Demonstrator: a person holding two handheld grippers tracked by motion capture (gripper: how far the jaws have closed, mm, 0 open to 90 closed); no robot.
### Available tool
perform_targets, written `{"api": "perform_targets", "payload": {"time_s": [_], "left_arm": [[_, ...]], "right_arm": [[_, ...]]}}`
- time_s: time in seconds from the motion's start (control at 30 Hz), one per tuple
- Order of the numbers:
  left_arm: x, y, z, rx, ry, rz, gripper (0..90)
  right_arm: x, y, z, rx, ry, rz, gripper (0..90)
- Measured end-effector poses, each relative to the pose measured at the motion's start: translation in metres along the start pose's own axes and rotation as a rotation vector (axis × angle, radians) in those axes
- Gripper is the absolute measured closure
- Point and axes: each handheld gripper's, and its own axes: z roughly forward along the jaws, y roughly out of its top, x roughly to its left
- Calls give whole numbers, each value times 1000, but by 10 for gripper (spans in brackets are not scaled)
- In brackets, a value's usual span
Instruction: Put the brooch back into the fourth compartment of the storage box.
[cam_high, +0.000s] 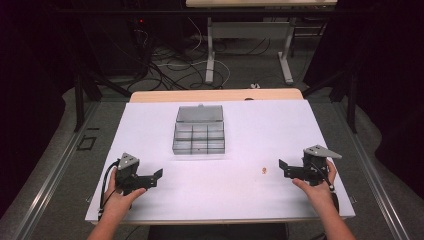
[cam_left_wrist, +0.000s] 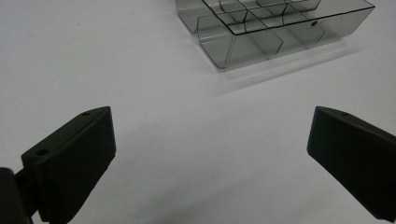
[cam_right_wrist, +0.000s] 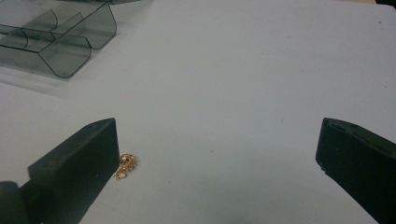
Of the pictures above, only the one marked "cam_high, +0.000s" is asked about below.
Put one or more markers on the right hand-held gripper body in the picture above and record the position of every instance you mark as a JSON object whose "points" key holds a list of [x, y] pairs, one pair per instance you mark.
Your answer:
{"points": [[315, 163]]}

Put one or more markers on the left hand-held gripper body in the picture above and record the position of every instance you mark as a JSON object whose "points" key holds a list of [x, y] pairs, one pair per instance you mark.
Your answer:
{"points": [[128, 171]]}

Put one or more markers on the person's left hand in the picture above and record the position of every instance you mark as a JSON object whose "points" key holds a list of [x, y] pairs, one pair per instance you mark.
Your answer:
{"points": [[118, 200]]}

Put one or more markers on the person's right hand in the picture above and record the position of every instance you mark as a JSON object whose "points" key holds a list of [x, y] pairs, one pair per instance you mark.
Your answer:
{"points": [[316, 195]]}

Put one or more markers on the small orange-brown object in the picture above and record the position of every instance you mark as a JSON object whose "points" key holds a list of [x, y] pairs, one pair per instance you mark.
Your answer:
{"points": [[264, 170]]}

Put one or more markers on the clear plastic compartment box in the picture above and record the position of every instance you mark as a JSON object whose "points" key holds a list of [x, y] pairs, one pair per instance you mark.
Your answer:
{"points": [[199, 131]]}

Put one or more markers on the white table cover sheet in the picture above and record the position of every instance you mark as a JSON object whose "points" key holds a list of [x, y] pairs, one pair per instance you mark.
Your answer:
{"points": [[216, 186]]}

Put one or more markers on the white plug on floor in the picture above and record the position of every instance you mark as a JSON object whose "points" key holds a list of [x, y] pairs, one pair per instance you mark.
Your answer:
{"points": [[255, 85]]}

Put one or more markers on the white-legged desk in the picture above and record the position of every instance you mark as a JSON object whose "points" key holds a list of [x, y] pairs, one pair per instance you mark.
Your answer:
{"points": [[246, 30]]}

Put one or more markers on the power strip with red light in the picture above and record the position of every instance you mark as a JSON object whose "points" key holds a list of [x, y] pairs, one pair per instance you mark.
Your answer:
{"points": [[140, 23]]}

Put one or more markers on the aluminium floor rail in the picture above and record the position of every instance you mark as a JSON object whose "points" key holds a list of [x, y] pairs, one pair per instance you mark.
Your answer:
{"points": [[370, 173], [50, 176]]}

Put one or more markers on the black metal frame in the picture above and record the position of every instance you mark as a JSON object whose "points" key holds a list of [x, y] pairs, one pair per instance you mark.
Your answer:
{"points": [[80, 96]]}

